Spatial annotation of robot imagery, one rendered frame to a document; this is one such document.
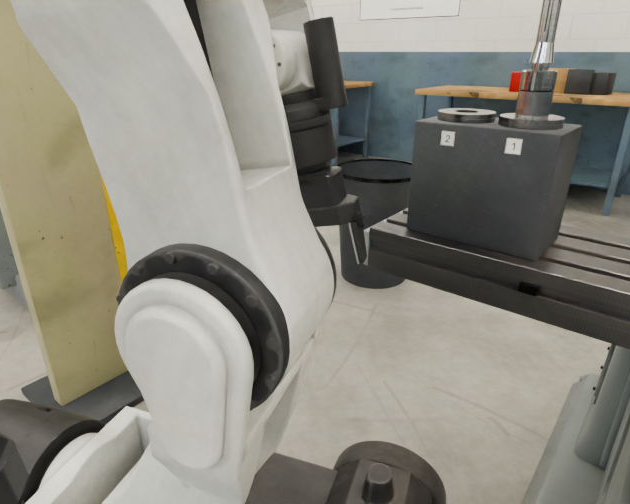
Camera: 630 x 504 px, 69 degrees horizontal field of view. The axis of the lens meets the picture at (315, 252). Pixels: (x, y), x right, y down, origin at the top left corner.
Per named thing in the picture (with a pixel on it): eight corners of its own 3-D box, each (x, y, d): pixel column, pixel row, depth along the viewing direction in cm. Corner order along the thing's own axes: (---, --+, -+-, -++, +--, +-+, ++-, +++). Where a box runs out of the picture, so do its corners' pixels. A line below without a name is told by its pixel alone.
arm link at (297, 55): (242, 145, 53) (215, 39, 50) (280, 129, 63) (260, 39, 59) (333, 130, 49) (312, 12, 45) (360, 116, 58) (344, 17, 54)
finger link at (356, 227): (356, 266, 60) (347, 221, 58) (362, 256, 63) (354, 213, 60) (368, 265, 59) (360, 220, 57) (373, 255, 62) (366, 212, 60)
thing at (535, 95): (547, 120, 66) (555, 78, 63) (512, 118, 68) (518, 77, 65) (549, 116, 69) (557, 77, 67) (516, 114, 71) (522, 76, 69)
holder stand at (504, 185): (535, 263, 69) (564, 124, 61) (405, 229, 82) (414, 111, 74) (557, 239, 77) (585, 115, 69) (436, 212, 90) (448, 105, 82)
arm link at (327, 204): (256, 237, 59) (232, 144, 55) (286, 213, 67) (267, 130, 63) (350, 230, 54) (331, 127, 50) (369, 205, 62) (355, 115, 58)
